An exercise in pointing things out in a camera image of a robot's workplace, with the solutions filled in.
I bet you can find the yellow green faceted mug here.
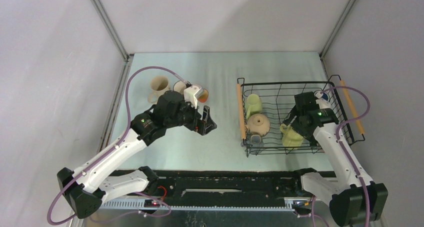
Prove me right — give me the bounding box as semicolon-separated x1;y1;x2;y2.
280;123;304;151

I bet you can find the right wooden rack handle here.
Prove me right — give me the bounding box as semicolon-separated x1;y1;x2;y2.
342;88;365;135

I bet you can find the dark blue mug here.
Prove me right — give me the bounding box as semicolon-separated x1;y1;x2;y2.
314;90;330;102

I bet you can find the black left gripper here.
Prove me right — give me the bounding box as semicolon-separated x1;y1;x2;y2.
165;95;217;136

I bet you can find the small grey blue cup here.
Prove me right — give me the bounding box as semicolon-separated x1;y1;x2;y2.
250;134;262;146

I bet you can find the left wooden rack handle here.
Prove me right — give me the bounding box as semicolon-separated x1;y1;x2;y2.
236;83;247;141

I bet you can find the floral patterned cream mug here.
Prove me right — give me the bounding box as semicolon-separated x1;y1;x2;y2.
147;75;170;104

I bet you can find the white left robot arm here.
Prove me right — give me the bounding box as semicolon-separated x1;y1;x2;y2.
57;90;217;219

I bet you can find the black wire dish rack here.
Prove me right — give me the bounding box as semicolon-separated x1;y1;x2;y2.
237;74;367;158

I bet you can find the white mug black handle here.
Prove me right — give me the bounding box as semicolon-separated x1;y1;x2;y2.
172;80;188;95

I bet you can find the beige round speckled mug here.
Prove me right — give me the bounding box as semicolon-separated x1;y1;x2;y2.
245;113;271;136

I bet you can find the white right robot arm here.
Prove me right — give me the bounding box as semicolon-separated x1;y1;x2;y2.
288;91;388;227

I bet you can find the aluminium slotted rail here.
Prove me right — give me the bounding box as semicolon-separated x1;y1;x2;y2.
99;198;294;212

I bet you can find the small red orange cup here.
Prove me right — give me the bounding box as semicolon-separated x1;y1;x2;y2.
197;89;209;103

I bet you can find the wooden rack handle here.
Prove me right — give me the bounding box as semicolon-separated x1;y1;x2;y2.
342;88;365;135
236;83;247;141

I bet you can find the light green mug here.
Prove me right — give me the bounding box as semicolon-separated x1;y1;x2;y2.
245;94;263;120

